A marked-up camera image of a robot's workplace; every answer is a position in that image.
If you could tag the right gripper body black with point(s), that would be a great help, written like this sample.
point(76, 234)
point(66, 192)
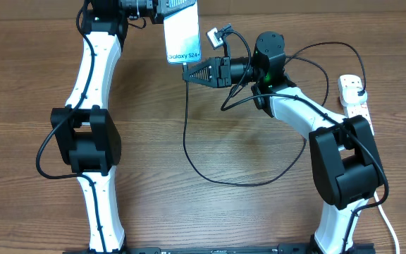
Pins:
point(225, 72)

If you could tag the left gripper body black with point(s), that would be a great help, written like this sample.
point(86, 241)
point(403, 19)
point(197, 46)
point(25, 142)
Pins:
point(153, 12)

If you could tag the blue smartphone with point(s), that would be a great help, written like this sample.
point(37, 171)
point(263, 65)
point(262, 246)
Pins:
point(182, 37)

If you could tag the white power strip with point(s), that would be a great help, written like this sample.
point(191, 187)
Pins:
point(362, 109)

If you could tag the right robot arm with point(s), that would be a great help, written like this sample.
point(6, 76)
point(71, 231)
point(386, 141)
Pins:
point(346, 166)

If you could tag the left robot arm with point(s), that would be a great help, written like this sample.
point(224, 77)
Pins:
point(87, 137)

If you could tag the white charger adapter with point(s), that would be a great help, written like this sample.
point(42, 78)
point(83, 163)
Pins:
point(352, 96)

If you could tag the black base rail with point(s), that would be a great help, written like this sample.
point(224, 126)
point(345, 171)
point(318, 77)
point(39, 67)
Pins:
point(217, 250)

